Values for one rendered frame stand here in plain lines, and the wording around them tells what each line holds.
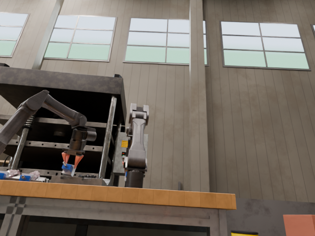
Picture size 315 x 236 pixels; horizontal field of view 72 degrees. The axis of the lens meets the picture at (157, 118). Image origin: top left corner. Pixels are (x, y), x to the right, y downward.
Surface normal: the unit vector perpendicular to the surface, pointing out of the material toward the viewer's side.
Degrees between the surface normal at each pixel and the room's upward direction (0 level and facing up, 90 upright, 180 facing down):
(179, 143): 90
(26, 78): 90
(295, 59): 90
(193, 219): 90
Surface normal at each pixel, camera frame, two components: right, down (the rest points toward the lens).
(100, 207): 0.00, -0.41
